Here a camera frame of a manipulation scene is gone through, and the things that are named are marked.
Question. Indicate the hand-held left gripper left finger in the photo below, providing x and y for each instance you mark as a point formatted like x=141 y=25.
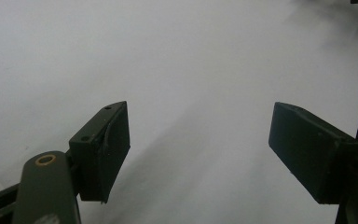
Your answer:
x=99 y=155

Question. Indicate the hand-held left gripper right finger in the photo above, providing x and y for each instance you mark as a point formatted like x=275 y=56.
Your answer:
x=307 y=149

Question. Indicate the white table board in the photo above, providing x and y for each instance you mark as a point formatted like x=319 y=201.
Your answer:
x=199 y=62

